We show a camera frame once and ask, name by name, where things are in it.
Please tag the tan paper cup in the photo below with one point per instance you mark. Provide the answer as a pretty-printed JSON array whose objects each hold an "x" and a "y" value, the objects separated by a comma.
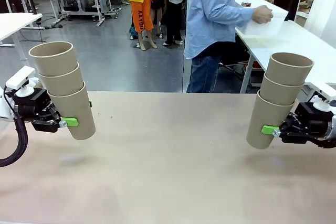
[
  {"x": 267, "y": 124},
  {"x": 281, "y": 91},
  {"x": 63, "y": 83},
  {"x": 286, "y": 73},
  {"x": 76, "y": 113},
  {"x": 55, "y": 62}
]

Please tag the person's right hand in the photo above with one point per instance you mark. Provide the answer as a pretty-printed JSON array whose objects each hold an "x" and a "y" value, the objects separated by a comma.
[{"x": 262, "y": 15}]

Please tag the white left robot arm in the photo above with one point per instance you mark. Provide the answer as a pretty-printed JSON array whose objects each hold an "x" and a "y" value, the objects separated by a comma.
[{"x": 5, "y": 111}]

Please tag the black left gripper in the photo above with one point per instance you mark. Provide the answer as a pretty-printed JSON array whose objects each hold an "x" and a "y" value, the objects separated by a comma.
[{"x": 39, "y": 119}]

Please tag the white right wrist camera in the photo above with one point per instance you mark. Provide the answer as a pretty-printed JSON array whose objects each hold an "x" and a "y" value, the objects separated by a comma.
[{"x": 326, "y": 91}]

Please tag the mannequin in black clothes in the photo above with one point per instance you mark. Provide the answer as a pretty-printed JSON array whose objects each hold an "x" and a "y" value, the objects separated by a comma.
[{"x": 173, "y": 11}]

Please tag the person in blue shirt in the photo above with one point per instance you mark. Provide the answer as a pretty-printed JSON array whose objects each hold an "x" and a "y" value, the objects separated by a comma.
[{"x": 202, "y": 11}]

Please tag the white curved table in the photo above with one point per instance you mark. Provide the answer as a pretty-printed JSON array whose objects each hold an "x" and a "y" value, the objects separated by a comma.
[{"x": 302, "y": 40}]

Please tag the mannequin yellow jacket orange shorts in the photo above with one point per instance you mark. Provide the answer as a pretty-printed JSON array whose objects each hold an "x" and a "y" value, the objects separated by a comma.
[{"x": 141, "y": 16}]

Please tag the white plastic basket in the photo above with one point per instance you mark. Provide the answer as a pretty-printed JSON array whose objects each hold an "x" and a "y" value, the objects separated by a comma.
[{"x": 262, "y": 31}]

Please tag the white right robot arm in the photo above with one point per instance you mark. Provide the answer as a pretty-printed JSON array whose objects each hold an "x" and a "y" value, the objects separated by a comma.
[{"x": 333, "y": 129}]

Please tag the white rounded table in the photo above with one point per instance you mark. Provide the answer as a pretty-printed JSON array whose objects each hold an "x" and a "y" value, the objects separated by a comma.
[{"x": 15, "y": 23}]

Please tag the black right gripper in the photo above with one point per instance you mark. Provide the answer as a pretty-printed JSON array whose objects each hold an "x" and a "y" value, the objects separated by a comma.
[{"x": 309, "y": 132}]

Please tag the person's right forearm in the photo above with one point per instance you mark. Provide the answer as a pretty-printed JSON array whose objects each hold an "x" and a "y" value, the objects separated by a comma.
[{"x": 233, "y": 14}]

